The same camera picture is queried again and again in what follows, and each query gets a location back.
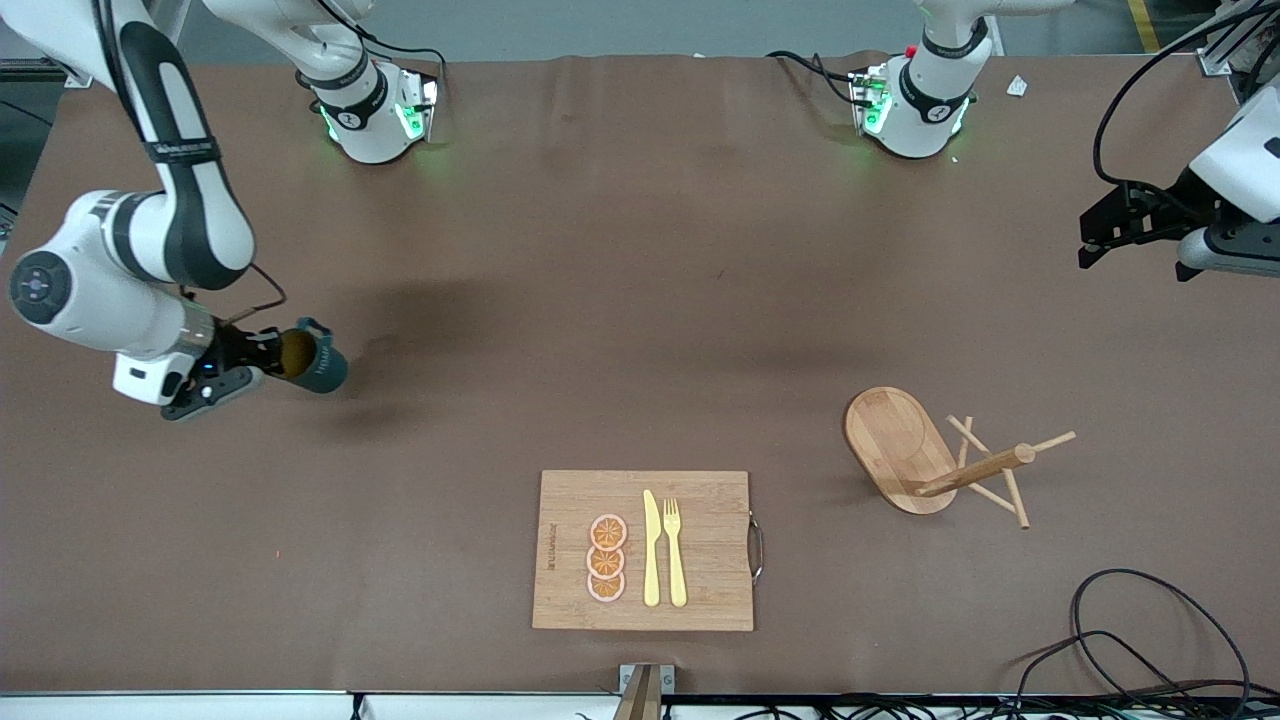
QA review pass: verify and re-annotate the dark teal ribbed mug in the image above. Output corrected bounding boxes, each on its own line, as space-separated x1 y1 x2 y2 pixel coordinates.
278 317 350 395

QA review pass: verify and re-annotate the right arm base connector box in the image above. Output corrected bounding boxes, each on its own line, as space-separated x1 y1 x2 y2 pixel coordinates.
395 68 441 142

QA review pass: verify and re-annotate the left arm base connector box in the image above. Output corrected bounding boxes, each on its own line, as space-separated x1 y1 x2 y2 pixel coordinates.
850 65 894 137

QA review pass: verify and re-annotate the brown table cover cloth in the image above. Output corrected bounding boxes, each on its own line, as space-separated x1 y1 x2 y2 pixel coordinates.
0 50 1280 697

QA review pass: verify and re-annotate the wooden mug tree stand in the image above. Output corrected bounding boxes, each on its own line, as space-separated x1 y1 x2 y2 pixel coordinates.
844 386 1078 530

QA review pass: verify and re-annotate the yellow plastic knife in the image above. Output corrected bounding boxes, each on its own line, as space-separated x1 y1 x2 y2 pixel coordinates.
643 489 662 608

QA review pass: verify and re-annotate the yellow plastic fork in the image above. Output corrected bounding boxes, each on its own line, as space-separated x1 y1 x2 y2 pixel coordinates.
663 497 689 609

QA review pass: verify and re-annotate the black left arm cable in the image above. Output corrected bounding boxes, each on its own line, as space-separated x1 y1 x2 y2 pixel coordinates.
1092 0 1280 206

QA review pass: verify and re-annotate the aluminium frame profile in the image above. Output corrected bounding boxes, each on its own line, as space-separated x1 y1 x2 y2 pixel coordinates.
1195 0 1280 77
0 55 71 88

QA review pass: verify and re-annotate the black looped cable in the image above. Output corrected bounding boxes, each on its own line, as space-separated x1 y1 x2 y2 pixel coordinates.
1000 629 1213 720
1070 568 1253 703

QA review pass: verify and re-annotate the black right base cable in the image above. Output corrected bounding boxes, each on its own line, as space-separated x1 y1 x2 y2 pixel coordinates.
310 0 448 96

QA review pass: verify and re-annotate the black base cable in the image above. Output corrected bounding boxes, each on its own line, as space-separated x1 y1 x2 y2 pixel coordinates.
310 0 448 96
767 50 863 107

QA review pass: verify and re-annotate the black left base cable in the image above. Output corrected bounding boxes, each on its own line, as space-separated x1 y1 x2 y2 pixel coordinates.
767 50 863 107

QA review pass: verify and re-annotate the bamboo cutting board with handle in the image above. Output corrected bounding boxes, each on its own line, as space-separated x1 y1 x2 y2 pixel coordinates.
531 469 766 633

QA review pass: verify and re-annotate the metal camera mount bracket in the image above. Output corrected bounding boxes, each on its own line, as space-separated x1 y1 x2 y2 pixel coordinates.
612 663 676 720

